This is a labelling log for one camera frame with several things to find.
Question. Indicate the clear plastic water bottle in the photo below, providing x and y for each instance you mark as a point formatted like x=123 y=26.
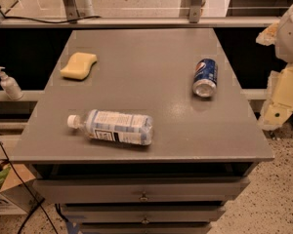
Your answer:
x=114 y=126

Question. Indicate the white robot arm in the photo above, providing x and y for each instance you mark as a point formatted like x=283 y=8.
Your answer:
x=284 y=37

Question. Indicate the cardboard box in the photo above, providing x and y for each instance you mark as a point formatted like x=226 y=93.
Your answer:
x=15 y=199

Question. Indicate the bottom grey drawer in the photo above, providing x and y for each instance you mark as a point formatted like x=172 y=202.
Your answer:
x=151 y=228

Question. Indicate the grey drawer cabinet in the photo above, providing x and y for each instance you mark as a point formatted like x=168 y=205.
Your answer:
x=148 y=72

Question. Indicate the middle grey drawer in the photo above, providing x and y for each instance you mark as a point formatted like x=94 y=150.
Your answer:
x=143 y=213

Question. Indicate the grey drawer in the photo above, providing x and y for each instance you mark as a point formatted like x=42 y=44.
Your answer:
x=151 y=228
x=143 y=213
x=144 y=190

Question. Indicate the yellow sponge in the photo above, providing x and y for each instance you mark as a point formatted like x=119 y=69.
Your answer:
x=78 y=66

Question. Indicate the grey metal shelf rail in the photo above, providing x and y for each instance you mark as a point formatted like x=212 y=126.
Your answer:
x=101 y=23

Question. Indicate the top grey drawer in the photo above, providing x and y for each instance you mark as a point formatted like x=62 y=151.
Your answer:
x=144 y=190

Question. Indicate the white pump dispenser bottle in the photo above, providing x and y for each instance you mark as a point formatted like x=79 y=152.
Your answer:
x=10 y=85

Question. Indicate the blue pepsi can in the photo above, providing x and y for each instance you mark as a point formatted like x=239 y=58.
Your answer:
x=205 y=78

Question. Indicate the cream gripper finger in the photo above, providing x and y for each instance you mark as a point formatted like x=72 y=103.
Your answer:
x=268 y=35
x=278 y=106

